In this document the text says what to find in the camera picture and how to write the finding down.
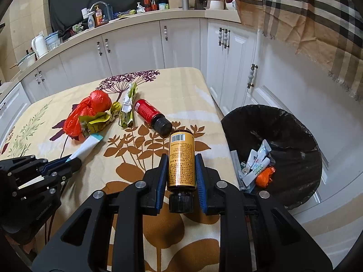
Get teal white tube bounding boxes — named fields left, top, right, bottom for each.
left=19, top=134, right=103, bottom=189

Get orange plastic bag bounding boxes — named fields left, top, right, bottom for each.
left=255, top=166, right=276, bottom=189

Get white blue printed tube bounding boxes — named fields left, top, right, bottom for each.
left=248, top=139, right=271, bottom=173

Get orange label brown bottle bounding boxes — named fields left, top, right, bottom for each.
left=167, top=130, right=196, bottom=214

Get white paper packet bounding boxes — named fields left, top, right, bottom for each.
left=230, top=151, right=247, bottom=191

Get black lined trash bin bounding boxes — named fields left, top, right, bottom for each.
left=221, top=104, right=322, bottom=210

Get yellow green crumpled wrapper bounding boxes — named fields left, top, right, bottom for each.
left=79, top=101, right=122, bottom=137

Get floral beige tablecloth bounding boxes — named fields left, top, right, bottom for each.
left=1, top=68, right=236, bottom=271

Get red plastic bag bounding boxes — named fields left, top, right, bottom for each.
left=63, top=90, right=112, bottom=138

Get white green crumpled wrapper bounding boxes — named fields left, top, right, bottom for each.
left=119, top=82, right=137, bottom=128

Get red label dark bottle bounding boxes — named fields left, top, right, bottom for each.
left=134, top=99, right=172, bottom=138

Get white pot on counter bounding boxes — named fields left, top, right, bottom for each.
left=17, top=52, right=36, bottom=72

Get white kettle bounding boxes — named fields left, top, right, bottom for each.
left=31, top=33, right=48, bottom=58

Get clear blue-lid container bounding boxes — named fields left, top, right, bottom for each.
left=45, top=31, right=61, bottom=51

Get clear spray bottle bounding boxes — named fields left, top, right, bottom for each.
left=87, top=14, right=95, bottom=29

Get orange dish soap bottle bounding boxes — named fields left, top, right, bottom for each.
left=95, top=5, right=103, bottom=26

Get chrome sink faucet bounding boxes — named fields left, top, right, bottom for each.
left=88, top=1, right=113, bottom=27

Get white base cabinets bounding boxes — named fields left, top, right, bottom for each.
left=1, top=18, right=256, bottom=129

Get red cap sauce bottle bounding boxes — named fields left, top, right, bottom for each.
left=143, top=0, right=151, bottom=12

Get dark sauce bottle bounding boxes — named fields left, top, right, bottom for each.
left=158, top=0, right=168, bottom=10

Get silver thermos bottle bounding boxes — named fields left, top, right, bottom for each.
left=181, top=0, right=189, bottom=10

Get plaid beige cloth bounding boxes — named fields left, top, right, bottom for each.
left=236, top=0, right=362, bottom=101

